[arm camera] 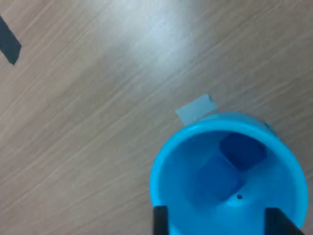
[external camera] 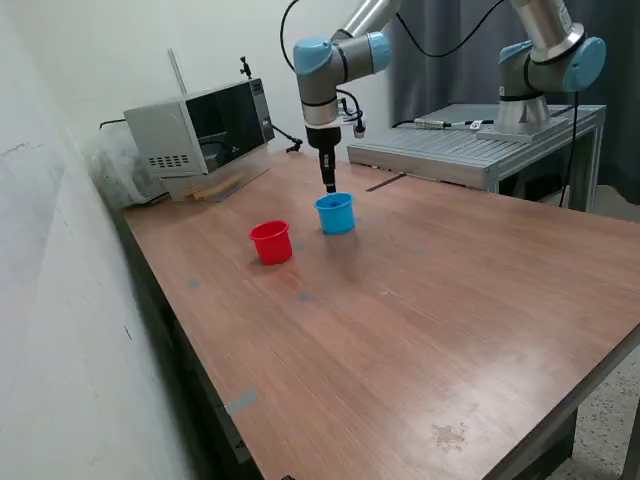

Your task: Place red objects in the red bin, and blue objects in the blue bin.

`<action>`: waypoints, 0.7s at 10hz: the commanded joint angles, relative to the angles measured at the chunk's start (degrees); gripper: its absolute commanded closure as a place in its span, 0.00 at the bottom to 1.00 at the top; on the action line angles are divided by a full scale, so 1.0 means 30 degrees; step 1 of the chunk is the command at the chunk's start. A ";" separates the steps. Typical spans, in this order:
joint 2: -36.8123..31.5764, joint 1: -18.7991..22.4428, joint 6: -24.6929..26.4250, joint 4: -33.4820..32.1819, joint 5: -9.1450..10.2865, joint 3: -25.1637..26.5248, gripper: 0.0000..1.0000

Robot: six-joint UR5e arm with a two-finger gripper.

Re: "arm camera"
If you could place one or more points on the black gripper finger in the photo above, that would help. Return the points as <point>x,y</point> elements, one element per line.
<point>278,222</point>
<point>160,220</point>

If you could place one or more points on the blue cube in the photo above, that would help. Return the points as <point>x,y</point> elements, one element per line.
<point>244,150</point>
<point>217,178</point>

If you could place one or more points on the blue plastic cup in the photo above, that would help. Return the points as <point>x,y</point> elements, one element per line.
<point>171,156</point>

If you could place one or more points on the pale blue tape patch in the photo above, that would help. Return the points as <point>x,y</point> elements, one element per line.
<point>195,109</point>

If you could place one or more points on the black tape strip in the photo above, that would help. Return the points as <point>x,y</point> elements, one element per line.
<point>8,41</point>

